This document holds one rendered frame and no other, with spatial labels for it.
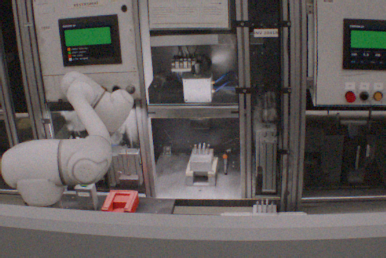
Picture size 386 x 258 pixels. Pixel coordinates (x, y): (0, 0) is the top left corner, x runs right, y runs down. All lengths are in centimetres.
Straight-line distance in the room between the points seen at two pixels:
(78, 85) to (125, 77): 23
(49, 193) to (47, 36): 83
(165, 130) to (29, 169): 127
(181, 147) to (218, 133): 21
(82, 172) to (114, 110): 60
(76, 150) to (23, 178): 17
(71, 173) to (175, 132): 127
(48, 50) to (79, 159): 83
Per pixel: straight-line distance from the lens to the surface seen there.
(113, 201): 215
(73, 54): 199
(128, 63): 196
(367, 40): 189
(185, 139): 253
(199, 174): 233
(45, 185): 138
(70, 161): 133
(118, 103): 187
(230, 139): 251
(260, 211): 205
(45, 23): 203
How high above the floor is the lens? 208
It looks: 25 degrees down
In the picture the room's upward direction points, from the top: 4 degrees counter-clockwise
